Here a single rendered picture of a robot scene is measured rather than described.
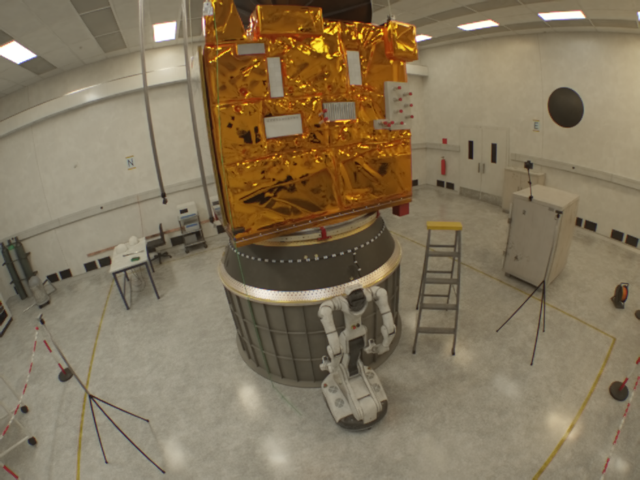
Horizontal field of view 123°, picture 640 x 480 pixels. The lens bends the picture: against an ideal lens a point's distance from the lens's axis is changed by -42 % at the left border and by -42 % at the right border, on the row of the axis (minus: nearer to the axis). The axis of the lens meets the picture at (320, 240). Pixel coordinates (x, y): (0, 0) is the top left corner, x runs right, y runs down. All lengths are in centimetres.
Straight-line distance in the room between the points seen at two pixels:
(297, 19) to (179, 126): 563
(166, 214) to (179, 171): 115
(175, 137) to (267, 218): 559
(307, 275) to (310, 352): 87
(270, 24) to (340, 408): 334
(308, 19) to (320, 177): 137
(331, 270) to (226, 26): 228
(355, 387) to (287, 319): 91
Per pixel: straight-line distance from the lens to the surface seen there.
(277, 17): 255
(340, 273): 275
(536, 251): 520
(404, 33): 321
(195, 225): 757
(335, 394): 293
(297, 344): 309
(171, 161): 777
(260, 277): 286
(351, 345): 245
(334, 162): 265
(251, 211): 241
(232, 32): 252
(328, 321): 212
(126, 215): 804
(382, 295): 227
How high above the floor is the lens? 268
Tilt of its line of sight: 23 degrees down
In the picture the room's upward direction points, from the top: 6 degrees counter-clockwise
